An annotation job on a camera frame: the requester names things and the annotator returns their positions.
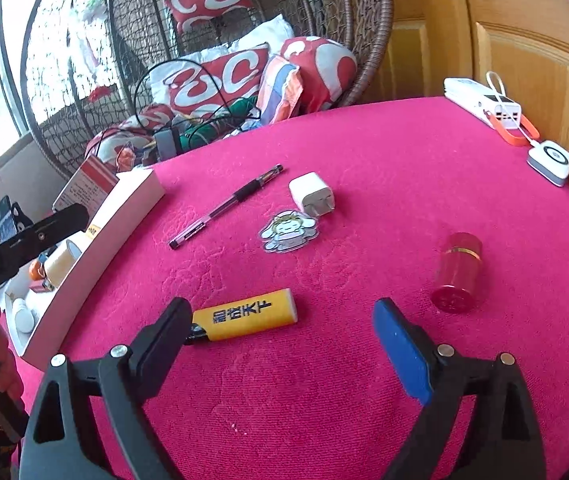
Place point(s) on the yellow lighter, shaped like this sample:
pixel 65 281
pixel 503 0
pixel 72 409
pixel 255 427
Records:
pixel 244 315

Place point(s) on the wicker hanging chair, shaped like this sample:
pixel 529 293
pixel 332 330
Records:
pixel 344 25

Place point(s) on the green cloth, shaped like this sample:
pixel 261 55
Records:
pixel 237 110

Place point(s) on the rectangular red white pillow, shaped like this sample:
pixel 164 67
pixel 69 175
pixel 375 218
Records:
pixel 219 80

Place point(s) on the round red white cushion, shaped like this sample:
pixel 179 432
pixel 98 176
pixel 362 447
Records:
pixel 134 122
pixel 322 70

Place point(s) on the black red gel pen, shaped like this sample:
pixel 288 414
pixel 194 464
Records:
pixel 224 207

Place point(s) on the white pill bottle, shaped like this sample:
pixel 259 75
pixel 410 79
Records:
pixel 23 316

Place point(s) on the plaid pillow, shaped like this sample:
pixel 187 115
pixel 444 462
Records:
pixel 279 90

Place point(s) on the white cardboard box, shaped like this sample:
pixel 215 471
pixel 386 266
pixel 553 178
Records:
pixel 99 255

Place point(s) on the wooden door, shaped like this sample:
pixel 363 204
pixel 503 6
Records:
pixel 514 25

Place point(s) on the small red box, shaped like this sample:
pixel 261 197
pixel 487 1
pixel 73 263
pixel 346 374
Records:
pixel 42 286

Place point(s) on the red tablecloth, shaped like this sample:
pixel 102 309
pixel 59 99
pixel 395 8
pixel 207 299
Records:
pixel 339 385

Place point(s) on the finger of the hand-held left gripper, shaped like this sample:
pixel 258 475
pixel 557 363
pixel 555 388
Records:
pixel 49 230

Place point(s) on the white charger plug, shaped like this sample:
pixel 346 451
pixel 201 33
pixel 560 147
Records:
pixel 312 195

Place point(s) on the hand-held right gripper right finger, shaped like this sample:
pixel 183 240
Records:
pixel 402 350

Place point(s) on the cartoon figure sticker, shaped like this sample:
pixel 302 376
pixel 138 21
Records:
pixel 289 232

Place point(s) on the black cat phone stand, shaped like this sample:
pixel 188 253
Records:
pixel 22 220

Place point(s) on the red cylindrical bottle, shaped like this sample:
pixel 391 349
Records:
pixel 456 275

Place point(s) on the red white carton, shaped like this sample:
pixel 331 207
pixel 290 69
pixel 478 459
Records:
pixel 87 185

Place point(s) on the beige tape roll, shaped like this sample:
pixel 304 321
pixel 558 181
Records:
pixel 62 262

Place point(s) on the black smartphone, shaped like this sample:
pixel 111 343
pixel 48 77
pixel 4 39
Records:
pixel 3 217

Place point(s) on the white grey square device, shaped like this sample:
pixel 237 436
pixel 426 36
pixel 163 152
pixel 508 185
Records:
pixel 550 162

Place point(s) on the small red white hanging cushion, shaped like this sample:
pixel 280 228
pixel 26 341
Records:
pixel 209 0

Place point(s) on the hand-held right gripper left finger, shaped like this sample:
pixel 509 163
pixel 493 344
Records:
pixel 157 355

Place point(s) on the white power bank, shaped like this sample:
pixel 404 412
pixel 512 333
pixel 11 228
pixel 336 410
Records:
pixel 479 100

